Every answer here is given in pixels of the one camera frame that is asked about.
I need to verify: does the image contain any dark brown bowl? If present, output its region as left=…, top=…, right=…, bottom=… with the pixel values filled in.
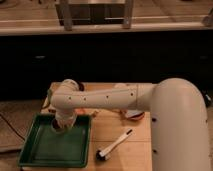
left=78, top=82, right=84, bottom=91

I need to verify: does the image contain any red bowl with contents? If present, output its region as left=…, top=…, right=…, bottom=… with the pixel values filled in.
left=120, top=110, right=145, bottom=121

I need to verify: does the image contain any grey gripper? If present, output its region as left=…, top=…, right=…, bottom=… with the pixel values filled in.
left=51, top=118, right=75, bottom=133

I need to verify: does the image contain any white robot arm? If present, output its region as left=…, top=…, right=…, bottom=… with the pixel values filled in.
left=51, top=78, right=212, bottom=171

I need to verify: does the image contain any metal frame stand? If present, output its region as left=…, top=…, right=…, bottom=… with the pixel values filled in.
left=55, top=0, right=134, bottom=31

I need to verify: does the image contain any white handled black brush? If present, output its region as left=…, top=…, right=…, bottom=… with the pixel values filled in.
left=96, top=129, right=133, bottom=161

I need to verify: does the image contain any black floor cable left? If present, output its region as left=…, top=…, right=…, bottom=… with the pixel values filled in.
left=0, top=112, right=26, bottom=142

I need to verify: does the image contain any green vegetable toy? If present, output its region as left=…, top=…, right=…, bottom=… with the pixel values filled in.
left=42, top=89, right=52, bottom=109

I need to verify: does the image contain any small orange cup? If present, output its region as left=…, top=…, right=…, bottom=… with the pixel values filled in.
left=52, top=122, right=60, bottom=130

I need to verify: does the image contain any green plastic tray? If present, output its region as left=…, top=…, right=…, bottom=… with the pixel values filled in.
left=18, top=114, right=91, bottom=168

